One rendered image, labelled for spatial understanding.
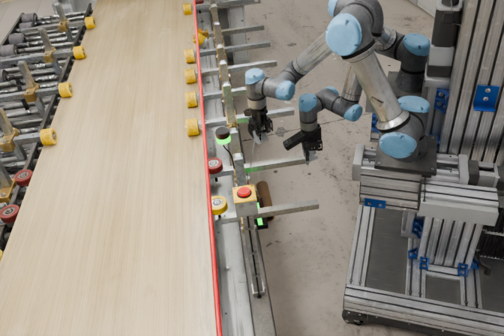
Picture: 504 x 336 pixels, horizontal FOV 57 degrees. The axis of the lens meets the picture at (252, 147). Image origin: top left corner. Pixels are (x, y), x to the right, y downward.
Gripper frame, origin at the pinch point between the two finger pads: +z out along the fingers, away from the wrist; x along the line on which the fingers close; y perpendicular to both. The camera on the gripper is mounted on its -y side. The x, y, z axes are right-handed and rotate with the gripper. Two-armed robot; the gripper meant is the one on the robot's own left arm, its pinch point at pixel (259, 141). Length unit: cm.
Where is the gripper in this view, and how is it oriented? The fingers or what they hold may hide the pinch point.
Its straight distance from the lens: 202.9
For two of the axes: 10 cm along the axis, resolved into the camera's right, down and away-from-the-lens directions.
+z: 0.9, 7.8, 6.2
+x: 8.9, -3.5, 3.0
